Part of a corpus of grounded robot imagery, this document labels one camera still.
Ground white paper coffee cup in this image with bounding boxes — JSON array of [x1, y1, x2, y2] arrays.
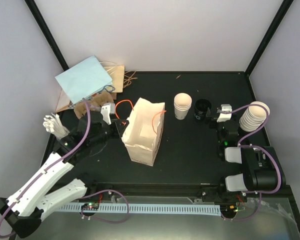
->
[[173, 93, 192, 120]]

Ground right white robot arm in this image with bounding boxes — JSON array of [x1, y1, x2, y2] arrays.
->
[[204, 104, 286, 202]]

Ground brown kraft paper bag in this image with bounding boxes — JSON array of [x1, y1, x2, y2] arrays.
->
[[55, 65, 125, 113]]

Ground light blue paper bag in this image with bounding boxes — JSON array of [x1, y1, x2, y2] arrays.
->
[[55, 55, 112, 104]]

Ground white plastic cutlery bunch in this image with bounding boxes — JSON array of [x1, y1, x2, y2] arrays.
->
[[42, 113, 70, 140]]

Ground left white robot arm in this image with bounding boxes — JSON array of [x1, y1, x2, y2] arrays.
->
[[0, 102, 129, 239]]

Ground stack of white cups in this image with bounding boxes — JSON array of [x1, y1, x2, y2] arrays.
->
[[239, 101, 270, 133]]

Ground cardboard cup carrier tray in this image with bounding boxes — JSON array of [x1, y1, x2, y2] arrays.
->
[[74, 95, 114, 119]]

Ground light blue cable chain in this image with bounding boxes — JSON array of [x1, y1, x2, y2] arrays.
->
[[65, 202, 223, 218]]

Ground black paper coffee cup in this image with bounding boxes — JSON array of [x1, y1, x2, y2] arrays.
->
[[194, 98, 212, 121]]

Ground cream bear paper bag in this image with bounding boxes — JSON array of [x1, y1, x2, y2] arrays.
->
[[115, 97, 166, 167]]

